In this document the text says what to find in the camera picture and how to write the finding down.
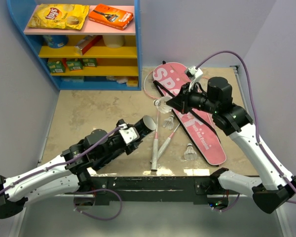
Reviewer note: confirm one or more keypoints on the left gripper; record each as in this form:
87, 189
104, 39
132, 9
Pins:
129, 149

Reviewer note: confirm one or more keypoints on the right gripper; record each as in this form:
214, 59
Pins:
180, 102

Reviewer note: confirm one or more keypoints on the white feather shuttlecock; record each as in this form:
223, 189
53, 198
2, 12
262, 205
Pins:
161, 105
168, 123
190, 153

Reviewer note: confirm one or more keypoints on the black shuttlecock tube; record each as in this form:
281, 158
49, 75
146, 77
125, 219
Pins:
145, 126

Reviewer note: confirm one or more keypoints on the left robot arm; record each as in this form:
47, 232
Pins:
68, 171

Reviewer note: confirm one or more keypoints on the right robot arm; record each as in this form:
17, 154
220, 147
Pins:
275, 185

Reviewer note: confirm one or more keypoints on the pink badminton racket right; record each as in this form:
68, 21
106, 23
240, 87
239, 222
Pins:
166, 143

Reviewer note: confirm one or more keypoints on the pink racket cover bag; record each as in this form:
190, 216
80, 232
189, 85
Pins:
172, 76

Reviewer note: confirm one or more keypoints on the yellow sponge bottom shelf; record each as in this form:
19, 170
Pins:
132, 82

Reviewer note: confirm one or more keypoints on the crumpled white wrapper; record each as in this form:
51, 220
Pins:
118, 79

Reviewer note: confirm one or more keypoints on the green carton right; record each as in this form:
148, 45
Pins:
89, 62

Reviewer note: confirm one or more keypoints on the green carton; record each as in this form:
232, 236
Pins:
74, 64
89, 62
56, 66

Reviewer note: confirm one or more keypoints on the green carton middle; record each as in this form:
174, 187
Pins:
74, 64

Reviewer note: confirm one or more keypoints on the cream paper cup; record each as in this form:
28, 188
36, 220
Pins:
114, 41

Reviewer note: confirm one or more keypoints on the green carton left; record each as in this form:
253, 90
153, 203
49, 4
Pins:
56, 66

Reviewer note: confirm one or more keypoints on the blue shelf unit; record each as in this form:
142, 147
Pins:
124, 61

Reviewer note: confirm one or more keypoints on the red foil snack box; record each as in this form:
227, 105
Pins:
86, 43

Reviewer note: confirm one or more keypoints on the orange razor box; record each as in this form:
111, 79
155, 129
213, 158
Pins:
111, 16

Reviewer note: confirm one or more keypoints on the blue snack canister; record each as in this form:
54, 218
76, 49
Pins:
56, 41

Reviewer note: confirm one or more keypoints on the yellow Lays chips bag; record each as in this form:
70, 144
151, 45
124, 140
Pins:
59, 16

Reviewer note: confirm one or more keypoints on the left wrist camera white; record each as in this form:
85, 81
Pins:
128, 132

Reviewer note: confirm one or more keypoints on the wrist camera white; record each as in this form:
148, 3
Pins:
128, 132
194, 74

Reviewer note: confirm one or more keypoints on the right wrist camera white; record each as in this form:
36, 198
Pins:
194, 74

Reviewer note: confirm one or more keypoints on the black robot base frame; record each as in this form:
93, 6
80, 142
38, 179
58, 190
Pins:
195, 189

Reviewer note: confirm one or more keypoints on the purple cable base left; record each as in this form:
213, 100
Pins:
93, 192

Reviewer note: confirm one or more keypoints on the purple cable base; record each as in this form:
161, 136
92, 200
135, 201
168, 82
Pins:
93, 192
224, 205

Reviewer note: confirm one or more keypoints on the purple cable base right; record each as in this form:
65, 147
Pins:
224, 205

